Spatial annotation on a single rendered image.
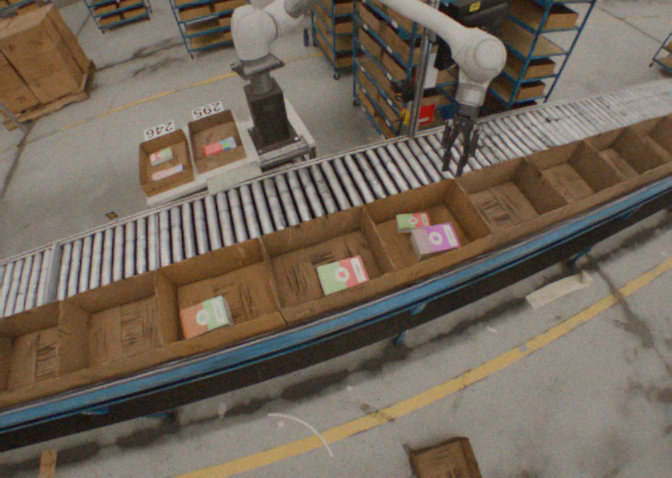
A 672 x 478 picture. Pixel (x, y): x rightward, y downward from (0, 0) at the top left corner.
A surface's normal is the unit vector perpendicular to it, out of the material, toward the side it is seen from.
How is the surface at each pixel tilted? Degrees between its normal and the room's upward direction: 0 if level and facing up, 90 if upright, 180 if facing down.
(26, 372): 2
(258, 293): 1
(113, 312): 1
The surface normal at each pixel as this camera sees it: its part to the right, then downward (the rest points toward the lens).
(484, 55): -0.16, 0.43
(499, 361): -0.04, -0.55
